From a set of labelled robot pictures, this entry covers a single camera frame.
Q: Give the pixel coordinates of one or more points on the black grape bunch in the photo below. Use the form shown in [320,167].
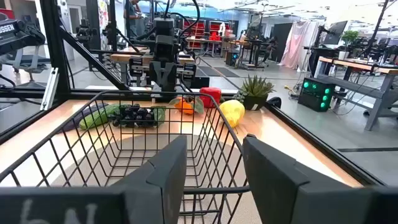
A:
[136,116]

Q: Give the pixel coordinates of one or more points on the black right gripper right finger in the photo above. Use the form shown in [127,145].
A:
[280,193]

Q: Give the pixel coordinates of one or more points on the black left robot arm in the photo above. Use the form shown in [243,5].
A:
[163,26]

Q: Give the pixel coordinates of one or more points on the black floor mat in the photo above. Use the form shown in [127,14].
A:
[217,71]

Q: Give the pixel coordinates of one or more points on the orange tangerine cluster with leaves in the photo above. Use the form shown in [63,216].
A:
[184,105]

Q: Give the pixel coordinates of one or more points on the silver metal bracket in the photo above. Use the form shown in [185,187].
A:
[49,90]

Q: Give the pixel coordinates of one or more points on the small potted succulent plant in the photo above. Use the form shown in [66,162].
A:
[255,90]

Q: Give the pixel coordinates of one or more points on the green plant in white pot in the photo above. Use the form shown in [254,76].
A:
[349,39]

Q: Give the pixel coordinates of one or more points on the black aluminium table frame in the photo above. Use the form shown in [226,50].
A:
[57,46]

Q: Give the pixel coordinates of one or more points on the black box with green lights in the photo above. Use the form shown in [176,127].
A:
[314,96]

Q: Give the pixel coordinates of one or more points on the round grey mat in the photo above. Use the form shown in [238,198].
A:
[136,146]

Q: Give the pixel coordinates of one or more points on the wooden workbench with grey legs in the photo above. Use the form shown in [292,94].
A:
[357,65]

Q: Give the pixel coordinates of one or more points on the green cucumber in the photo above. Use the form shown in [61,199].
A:
[96,118]

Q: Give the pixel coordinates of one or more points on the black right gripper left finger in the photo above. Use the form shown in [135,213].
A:
[93,205]

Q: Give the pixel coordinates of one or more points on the black monitor on stand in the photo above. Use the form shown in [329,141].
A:
[335,32]

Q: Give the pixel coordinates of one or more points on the yellow pear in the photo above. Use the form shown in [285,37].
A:
[231,112]

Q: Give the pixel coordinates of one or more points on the red bell pepper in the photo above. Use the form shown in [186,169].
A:
[210,96]

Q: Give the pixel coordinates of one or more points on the person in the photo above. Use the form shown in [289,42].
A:
[132,18]
[270,49]

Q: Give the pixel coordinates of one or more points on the black cabinet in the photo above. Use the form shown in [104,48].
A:
[281,40]

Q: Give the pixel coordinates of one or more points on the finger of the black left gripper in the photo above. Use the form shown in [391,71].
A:
[172,77]
[154,77]

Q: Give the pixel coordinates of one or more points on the pink hanging cloth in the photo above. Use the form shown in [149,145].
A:
[297,43]

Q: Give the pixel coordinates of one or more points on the red storage shelves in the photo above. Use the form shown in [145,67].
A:
[199,31]

